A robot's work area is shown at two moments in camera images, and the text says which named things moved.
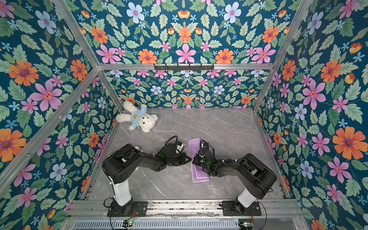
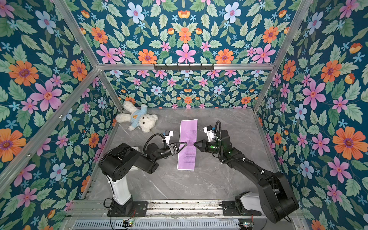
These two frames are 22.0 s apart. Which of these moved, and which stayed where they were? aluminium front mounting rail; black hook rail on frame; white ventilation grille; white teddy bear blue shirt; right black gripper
Moved: right black gripper
Stayed: white ventilation grille; aluminium front mounting rail; black hook rail on frame; white teddy bear blue shirt
